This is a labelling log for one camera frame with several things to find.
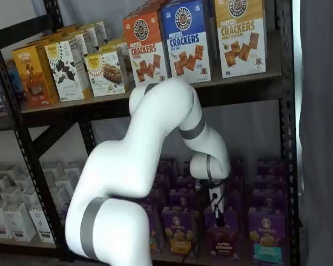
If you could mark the white Simple Mills box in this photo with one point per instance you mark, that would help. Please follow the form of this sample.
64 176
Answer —
90 38
104 30

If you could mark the orange cheddar pretzel crackers box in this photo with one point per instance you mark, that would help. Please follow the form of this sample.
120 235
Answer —
144 50
152 5

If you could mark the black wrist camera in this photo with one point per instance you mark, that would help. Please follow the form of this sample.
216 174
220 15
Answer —
201 186

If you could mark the small white carton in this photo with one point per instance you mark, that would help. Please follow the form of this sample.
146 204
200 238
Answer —
41 224
20 224
0 224
32 196
12 196
62 188
52 170
73 169

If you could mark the wooden shelf board with crackers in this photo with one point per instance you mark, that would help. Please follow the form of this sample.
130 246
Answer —
72 104

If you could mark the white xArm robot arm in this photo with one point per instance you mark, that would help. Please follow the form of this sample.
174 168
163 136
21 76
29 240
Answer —
122 166

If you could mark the pale fabric curtain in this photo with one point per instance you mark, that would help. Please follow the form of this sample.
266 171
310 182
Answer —
322 138

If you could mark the black metal shelf rack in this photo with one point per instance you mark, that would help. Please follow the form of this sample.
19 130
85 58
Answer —
288 138

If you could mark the purple Annie's box teal patch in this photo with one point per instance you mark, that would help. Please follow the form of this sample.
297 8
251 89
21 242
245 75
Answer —
266 238

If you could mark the yellow honey mustard crackers box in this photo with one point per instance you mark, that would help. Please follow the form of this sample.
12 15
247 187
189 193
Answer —
238 41

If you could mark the blue sea salt crackers box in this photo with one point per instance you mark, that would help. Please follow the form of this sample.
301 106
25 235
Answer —
186 41

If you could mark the white Sweet Thins box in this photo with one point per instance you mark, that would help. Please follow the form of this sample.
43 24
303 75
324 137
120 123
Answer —
63 72
77 44

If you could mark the purple Annie's snack box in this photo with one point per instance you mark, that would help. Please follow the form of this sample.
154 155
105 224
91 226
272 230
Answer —
236 184
158 199
183 198
184 183
167 169
269 198
234 202
163 184
272 166
237 167
270 181

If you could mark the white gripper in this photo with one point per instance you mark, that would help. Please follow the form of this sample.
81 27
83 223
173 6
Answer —
217 198

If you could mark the dark blue snack box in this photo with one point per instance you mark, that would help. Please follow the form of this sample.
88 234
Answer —
15 80

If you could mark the purple Annie's box orange patch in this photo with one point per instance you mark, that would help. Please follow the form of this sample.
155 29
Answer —
179 235

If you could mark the orange Simple Mills box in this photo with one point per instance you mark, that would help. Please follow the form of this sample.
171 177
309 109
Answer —
30 77
44 40

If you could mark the purple Annie's box brown patch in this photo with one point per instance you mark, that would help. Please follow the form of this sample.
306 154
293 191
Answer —
224 243

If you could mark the white almond flour bars box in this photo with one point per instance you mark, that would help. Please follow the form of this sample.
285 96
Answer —
105 74
117 47

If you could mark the purple Annie's box green patch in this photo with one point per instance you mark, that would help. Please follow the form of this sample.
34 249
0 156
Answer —
156 235

